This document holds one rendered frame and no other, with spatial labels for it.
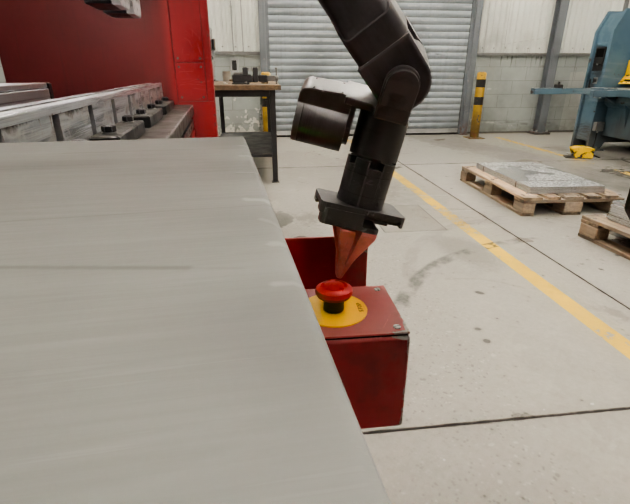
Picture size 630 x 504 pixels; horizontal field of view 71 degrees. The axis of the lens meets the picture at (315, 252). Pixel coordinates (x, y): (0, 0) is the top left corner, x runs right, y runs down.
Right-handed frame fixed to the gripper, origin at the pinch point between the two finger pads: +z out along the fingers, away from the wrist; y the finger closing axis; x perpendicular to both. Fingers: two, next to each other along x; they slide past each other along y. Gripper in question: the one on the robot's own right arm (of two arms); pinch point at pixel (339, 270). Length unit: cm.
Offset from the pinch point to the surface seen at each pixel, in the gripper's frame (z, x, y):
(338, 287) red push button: -2.1, 10.1, 2.4
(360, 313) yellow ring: 0.1, 10.8, -0.5
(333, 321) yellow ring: 0.9, 12.1, 2.4
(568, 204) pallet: 11, -249, -225
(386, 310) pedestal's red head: -0.5, 10.2, -3.4
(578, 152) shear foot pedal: -31, -468, -381
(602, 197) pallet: 0, -253, -253
